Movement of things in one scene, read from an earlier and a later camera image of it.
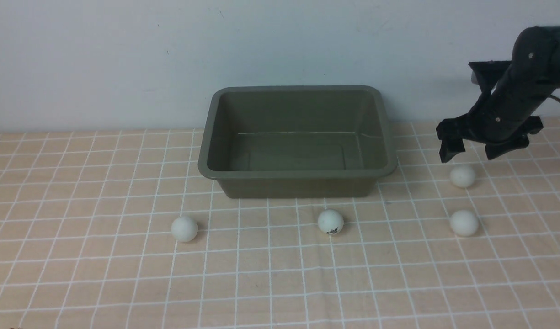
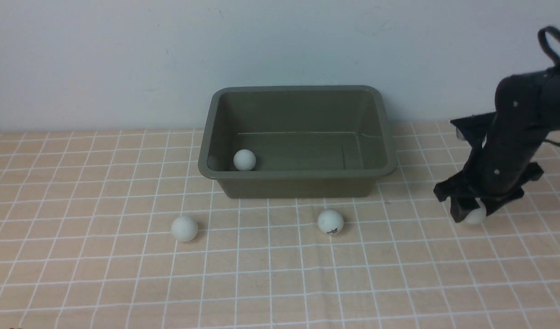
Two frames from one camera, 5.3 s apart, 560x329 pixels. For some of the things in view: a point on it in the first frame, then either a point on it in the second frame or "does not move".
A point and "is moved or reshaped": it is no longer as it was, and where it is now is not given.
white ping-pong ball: [464, 223] → [477, 216]
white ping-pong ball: [184, 229] does not move
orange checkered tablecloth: [121, 230] does not move
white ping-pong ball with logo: [330, 221] does not move
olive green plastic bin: [295, 141] does not move
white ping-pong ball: [462, 176] is moved or reshaped
